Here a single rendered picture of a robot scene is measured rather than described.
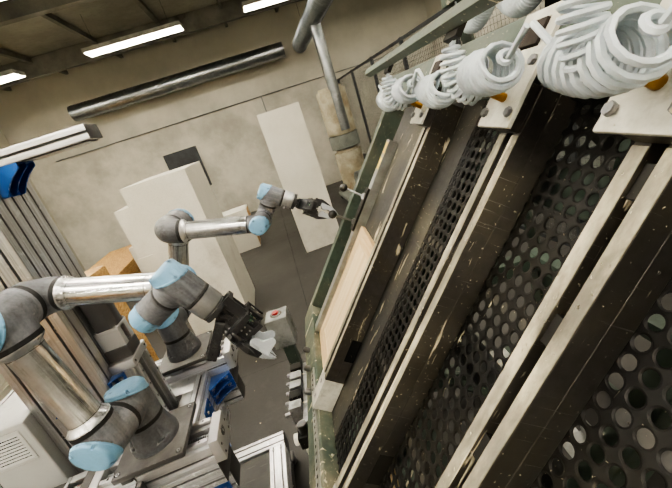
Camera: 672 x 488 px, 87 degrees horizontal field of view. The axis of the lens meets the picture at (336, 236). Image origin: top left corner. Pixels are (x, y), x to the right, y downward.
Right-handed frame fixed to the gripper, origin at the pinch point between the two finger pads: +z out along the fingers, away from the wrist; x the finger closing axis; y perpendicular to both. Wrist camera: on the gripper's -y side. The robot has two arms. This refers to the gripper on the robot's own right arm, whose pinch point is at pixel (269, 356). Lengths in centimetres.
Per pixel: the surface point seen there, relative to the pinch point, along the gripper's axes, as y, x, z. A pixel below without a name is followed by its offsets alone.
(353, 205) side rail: 46, 89, 17
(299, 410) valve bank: -33, 42, 47
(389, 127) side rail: 84, 86, 2
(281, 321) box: -24, 89, 33
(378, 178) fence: 61, 64, 8
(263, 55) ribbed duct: 163, 797, -141
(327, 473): -17.2, -3.7, 37.6
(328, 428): -15.0, 12.4, 39.9
